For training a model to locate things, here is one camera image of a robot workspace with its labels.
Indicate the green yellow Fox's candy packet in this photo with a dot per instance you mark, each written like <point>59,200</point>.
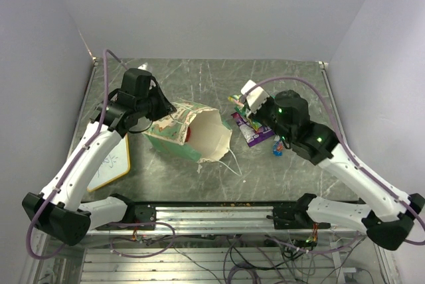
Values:
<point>238,104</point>

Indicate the purple snack packet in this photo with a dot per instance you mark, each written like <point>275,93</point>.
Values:
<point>251,136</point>

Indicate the wrist white camera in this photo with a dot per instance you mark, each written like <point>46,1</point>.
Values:
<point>257,100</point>
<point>144,66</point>

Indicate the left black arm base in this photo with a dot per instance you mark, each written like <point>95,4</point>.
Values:
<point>139,214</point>

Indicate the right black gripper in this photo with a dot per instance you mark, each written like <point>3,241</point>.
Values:
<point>269,101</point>

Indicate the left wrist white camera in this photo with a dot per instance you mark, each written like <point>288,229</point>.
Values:
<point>144,66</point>

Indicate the pink magenta snack packet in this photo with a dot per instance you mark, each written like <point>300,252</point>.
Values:
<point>188,134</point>

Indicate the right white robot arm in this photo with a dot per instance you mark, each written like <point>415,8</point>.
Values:
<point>386,214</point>

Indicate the small whiteboard orange frame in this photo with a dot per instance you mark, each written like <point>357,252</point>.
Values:
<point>114,166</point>

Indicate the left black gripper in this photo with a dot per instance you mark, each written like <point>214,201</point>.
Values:
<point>165,108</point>

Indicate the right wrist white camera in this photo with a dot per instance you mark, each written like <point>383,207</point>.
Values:
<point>257,100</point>

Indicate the blue red snack packet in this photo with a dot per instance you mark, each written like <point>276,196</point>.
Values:
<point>278,146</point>

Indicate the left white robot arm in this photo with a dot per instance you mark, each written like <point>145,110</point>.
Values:
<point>111,123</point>

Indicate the green white paper bag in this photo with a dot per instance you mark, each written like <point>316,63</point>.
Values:
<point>210,135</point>

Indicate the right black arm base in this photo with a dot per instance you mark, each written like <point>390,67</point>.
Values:
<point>290,216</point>

